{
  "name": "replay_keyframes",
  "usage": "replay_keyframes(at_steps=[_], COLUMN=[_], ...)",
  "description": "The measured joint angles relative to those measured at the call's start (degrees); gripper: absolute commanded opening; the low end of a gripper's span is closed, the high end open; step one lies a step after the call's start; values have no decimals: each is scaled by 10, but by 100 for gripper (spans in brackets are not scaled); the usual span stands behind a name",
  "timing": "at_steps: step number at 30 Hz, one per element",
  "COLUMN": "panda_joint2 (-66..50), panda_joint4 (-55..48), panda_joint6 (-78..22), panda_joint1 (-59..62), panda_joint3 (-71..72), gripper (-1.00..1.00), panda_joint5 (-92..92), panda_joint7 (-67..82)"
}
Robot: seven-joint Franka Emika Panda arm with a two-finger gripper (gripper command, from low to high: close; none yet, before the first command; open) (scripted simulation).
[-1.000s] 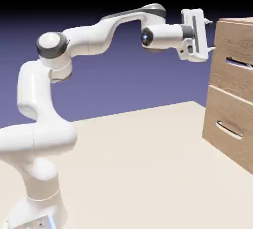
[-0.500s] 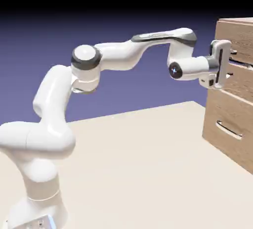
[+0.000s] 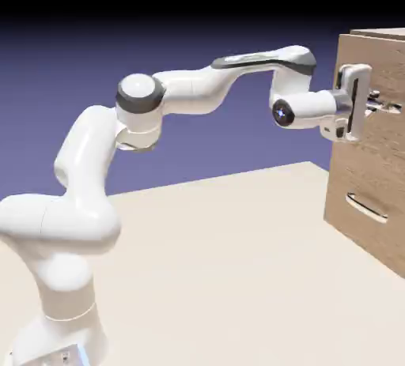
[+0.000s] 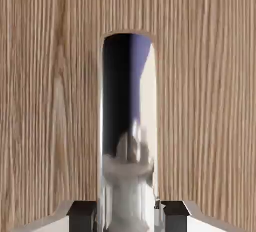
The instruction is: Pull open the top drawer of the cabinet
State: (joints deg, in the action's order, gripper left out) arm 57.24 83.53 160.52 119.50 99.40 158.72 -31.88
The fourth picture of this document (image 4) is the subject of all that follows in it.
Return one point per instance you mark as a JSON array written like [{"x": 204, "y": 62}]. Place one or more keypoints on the light wood drawer front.
[{"x": 50, "y": 95}]

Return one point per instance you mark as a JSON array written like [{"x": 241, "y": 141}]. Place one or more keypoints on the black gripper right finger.
[{"x": 176, "y": 216}]

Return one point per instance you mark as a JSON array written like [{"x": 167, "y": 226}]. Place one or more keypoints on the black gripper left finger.
[{"x": 80, "y": 216}]

